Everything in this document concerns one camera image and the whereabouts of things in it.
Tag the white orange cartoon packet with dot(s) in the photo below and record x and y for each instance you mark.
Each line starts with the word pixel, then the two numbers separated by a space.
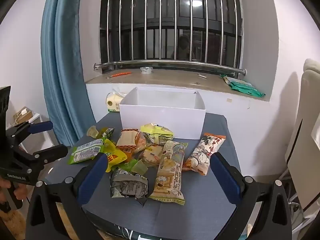
pixel 202 155

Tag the beige stone window sill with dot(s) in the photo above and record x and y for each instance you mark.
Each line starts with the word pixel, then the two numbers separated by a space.
pixel 162 80

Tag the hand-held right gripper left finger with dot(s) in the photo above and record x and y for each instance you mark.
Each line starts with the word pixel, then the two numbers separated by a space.
pixel 92 177

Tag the white cardboard box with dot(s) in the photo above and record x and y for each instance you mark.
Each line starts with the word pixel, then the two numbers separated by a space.
pixel 160 122

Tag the clear packet orange snacks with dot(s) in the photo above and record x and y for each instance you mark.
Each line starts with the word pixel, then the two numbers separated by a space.
pixel 141 141

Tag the pale yellow jelly cup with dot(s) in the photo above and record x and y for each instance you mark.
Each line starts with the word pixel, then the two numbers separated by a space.
pixel 93 131

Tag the green candy wrapper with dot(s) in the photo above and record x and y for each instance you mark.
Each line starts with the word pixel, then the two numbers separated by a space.
pixel 125 166

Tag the yellow-green snack packet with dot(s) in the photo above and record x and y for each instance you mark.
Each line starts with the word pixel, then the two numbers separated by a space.
pixel 157 131

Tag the grey black snack packet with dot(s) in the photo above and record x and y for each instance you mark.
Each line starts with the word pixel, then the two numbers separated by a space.
pixel 127 186

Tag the small brown cardboard box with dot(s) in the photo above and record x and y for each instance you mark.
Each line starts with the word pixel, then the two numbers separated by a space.
pixel 23 115

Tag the orange-trimmed snack packet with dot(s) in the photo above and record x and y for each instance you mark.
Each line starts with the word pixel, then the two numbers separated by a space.
pixel 126 138

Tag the green white snack packet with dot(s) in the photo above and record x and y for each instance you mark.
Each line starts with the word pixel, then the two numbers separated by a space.
pixel 85 152

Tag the metal window grille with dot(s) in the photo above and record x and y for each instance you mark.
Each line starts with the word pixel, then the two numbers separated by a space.
pixel 175 63

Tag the blue curtain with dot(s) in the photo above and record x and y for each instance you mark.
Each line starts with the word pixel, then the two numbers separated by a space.
pixel 62 55

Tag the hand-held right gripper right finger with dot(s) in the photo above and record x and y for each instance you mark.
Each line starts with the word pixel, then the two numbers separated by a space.
pixel 226 180

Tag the orange pen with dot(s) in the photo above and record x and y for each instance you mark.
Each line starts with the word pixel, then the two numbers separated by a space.
pixel 120 74

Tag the white tape roll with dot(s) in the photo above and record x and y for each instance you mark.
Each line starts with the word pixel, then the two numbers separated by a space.
pixel 146 70

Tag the dark green small packet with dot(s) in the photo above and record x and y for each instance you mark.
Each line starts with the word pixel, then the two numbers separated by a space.
pixel 107 132

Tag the pale wipes packet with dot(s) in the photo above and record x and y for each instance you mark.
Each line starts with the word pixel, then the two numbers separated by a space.
pixel 228 79

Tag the long beige cartoon packet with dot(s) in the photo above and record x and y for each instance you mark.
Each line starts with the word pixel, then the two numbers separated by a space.
pixel 170 175

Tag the blue-grey table cover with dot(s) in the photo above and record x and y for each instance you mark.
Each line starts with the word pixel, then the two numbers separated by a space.
pixel 200 205

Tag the small orange packet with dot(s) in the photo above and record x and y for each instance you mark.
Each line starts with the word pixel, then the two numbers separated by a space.
pixel 128 152

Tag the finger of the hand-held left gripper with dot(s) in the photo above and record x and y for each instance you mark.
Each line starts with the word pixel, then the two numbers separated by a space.
pixel 52 152
pixel 40 127

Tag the white chair chrome legs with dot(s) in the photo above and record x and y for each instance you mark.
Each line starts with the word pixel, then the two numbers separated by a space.
pixel 307 130

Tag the white side table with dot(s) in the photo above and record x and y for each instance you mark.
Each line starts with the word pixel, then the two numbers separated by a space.
pixel 37 117

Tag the small white stick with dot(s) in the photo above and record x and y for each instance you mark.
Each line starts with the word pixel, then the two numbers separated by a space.
pixel 202 76

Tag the yellow snack packet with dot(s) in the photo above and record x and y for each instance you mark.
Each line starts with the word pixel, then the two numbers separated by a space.
pixel 115 156

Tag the green wipes packet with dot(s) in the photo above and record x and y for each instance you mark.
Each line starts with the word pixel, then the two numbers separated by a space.
pixel 247 88

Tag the person's left hand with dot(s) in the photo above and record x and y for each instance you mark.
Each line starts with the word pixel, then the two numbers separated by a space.
pixel 18 192

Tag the round cracker packet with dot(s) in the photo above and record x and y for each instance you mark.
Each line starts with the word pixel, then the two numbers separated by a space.
pixel 152 155

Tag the dark glass window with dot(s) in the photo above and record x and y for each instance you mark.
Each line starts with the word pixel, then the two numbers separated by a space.
pixel 205 5

